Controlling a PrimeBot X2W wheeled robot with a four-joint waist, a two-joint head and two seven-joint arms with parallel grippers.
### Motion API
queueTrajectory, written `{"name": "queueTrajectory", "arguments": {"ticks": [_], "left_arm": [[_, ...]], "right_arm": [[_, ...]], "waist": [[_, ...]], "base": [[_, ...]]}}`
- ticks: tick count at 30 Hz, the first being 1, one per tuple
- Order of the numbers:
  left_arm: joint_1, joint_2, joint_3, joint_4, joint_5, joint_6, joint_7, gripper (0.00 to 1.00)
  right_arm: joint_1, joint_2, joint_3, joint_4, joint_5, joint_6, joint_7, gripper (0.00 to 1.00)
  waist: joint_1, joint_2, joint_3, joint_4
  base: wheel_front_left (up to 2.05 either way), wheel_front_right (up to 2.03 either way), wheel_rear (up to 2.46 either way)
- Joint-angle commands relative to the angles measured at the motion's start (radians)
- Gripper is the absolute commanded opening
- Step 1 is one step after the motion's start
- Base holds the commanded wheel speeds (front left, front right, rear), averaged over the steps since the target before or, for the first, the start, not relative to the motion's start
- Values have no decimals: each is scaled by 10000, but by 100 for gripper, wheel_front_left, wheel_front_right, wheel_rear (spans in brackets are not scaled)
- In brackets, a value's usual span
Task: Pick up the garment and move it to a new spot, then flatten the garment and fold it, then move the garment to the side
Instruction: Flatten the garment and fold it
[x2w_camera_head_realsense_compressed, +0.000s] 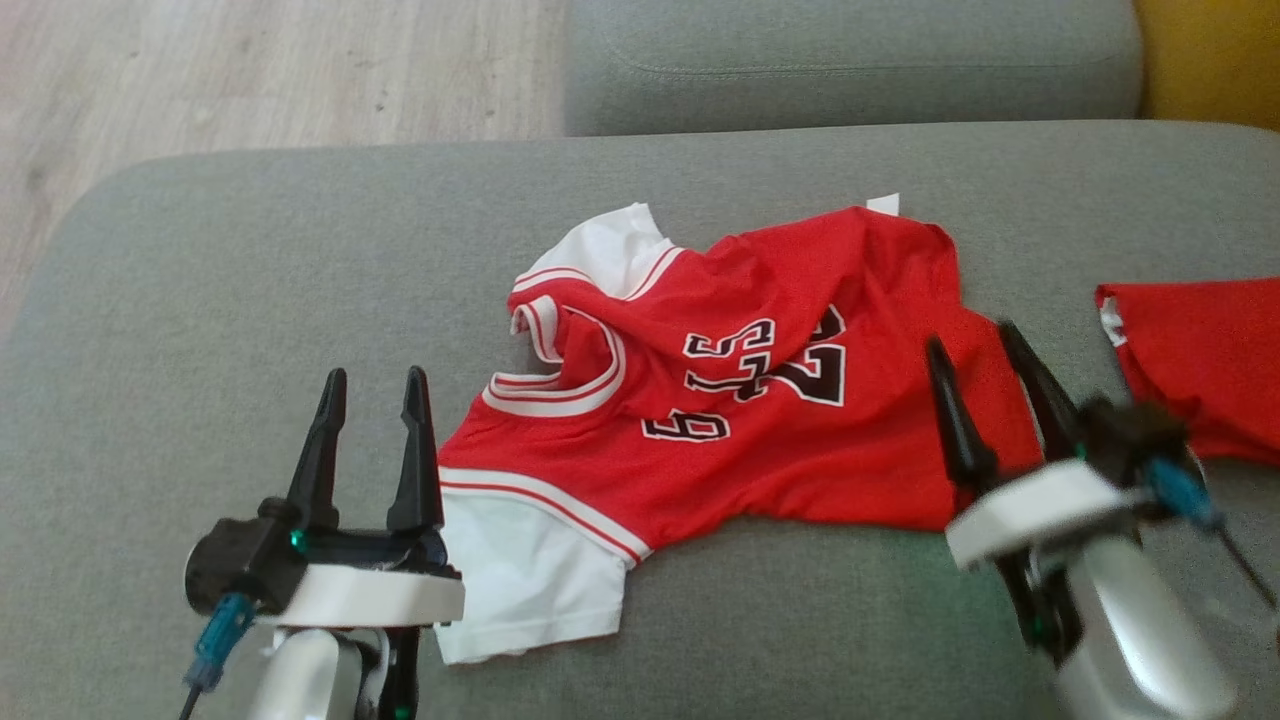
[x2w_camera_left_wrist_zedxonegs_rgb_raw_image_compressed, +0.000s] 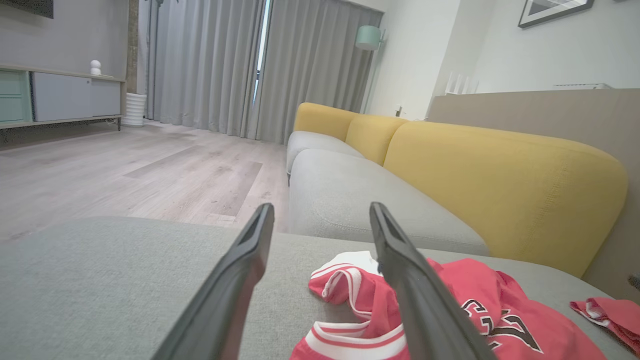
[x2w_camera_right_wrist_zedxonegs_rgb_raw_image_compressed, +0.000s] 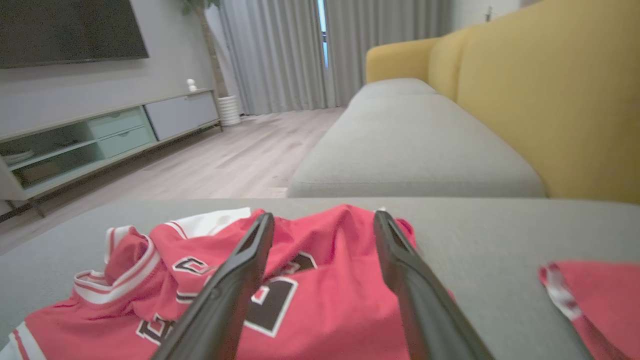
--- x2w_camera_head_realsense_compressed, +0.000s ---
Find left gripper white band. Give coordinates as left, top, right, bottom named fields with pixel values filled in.
left=256, top=365, right=467, bottom=720

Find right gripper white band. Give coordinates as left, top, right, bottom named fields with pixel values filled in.
left=924, top=319, right=1153, bottom=668

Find red basketball shorts white stripe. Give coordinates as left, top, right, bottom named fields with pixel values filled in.
left=1094, top=277, right=1280, bottom=467

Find red basketball jersey white sleeves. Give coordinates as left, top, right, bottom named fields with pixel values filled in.
left=436, top=194, right=1047, bottom=667

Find large grey sofa chaise seat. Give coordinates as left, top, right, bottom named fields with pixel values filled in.
left=0, top=119, right=1280, bottom=720

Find grey sofa backrest cushion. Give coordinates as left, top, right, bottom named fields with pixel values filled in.
left=564, top=0, right=1145, bottom=139

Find wide yellow sofa backrest cushion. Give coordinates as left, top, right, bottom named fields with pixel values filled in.
left=1134, top=0, right=1280, bottom=132

